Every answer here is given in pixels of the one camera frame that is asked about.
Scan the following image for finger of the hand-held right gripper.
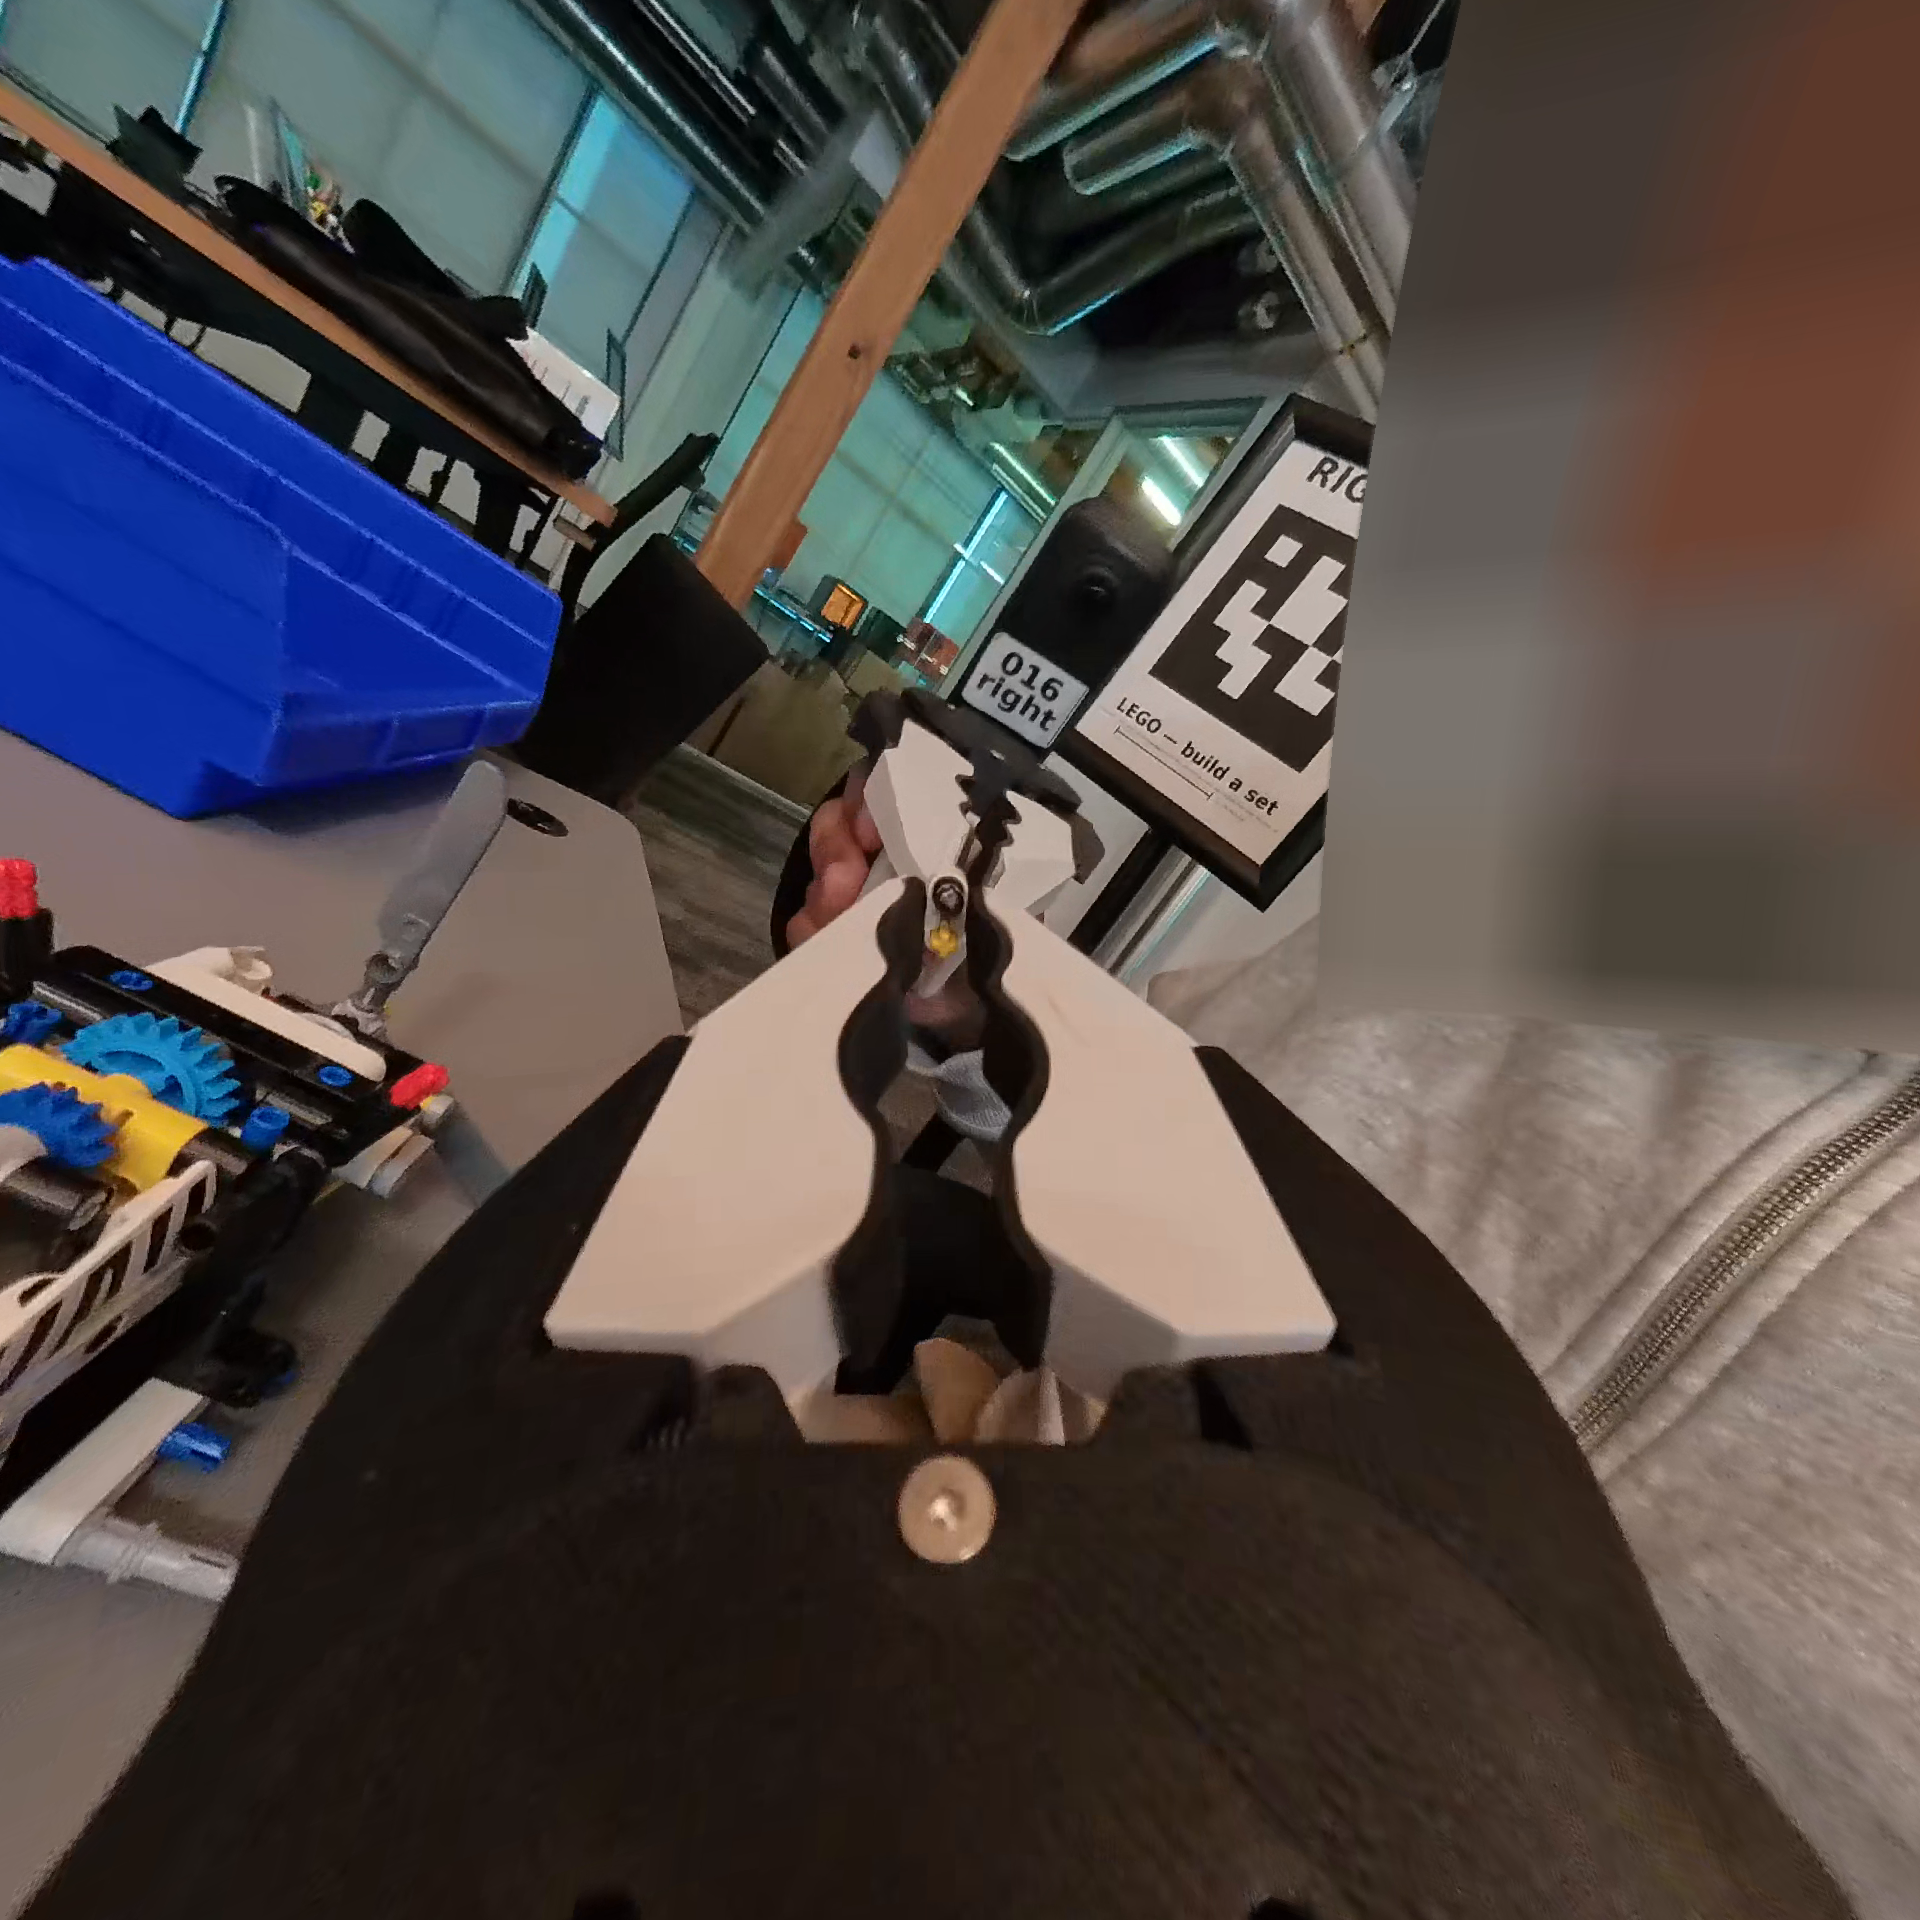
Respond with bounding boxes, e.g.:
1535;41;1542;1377
989;795;1087;929
862;738;983;908

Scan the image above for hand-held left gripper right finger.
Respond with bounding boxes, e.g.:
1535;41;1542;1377
960;898;1340;1395

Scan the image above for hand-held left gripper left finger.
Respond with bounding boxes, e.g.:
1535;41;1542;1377
542;877;922;1398

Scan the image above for small white lego assembly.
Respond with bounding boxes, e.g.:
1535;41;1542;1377
913;877;977;1005

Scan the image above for zebra-striped lego helicopter model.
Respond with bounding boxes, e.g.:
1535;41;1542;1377
0;758;506;1602

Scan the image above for person's right hand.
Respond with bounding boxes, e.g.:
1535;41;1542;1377
772;795;886;954

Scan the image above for brown cardboard box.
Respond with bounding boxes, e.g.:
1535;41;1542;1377
705;659;902;798

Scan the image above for black-framed sign board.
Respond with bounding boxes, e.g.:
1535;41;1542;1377
1072;395;1373;908

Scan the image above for black chair backrest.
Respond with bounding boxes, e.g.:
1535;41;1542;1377
516;434;775;804

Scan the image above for wooden beam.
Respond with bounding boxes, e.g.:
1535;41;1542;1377
696;0;1087;602

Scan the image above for person's grey hoodie torso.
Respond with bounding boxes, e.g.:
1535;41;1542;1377
1146;914;1920;1920

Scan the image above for blue plastic storage bin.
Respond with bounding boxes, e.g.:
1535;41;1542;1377
0;254;562;819

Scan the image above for wooden work table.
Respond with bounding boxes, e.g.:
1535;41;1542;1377
0;84;617;525

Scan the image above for silver ventilation duct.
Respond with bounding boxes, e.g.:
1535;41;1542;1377
960;0;1426;422

